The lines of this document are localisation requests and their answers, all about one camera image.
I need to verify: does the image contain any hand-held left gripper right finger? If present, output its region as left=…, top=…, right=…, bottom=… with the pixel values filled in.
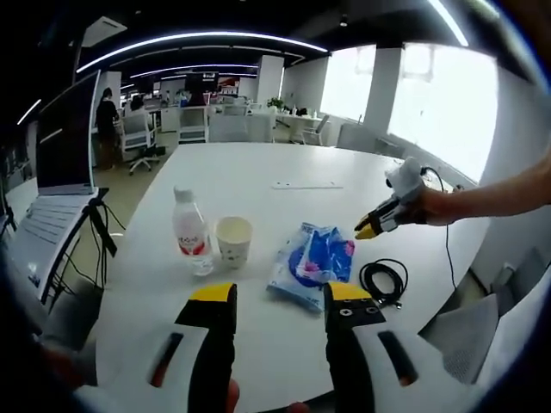
left=323, top=281, right=487, bottom=413

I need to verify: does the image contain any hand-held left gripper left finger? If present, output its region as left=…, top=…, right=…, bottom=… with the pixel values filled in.
left=79, top=282, right=238, bottom=413

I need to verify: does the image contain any white paper cup leaf print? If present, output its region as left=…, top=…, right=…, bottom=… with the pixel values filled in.
left=214, top=216, right=253, bottom=271

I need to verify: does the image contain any light blue plastic packet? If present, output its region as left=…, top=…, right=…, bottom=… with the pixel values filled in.
left=265, top=221, right=341, bottom=314

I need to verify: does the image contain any clear water bottle red label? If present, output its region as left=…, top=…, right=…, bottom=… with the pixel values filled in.
left=171, top=184, right=215, bottom=277

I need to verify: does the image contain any person's right hand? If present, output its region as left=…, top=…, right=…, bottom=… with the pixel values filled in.
left=411, top=188, right=464, bottom=227

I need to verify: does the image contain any person's left hand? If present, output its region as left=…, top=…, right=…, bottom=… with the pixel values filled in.
left=226, top=378, right=311, bottom=413

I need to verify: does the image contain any white office chair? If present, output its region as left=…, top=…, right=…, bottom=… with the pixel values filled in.
left=300, top=114, right=332, bottom=145
left=120, top=114, right=161, bottom=176

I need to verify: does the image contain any grey mesh office chair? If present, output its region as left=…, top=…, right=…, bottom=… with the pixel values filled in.
left=419, top=292, right=503, bottom=386

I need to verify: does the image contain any white table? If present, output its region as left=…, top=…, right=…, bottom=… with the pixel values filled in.
left=92, top=142, right=494, bottom=413

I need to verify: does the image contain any white laptop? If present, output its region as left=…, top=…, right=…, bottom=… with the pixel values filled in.
left=8, top=69, right=111, bottom=302

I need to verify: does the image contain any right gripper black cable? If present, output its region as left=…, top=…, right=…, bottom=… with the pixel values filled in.
left=424, top=165, right=460, bottom=288

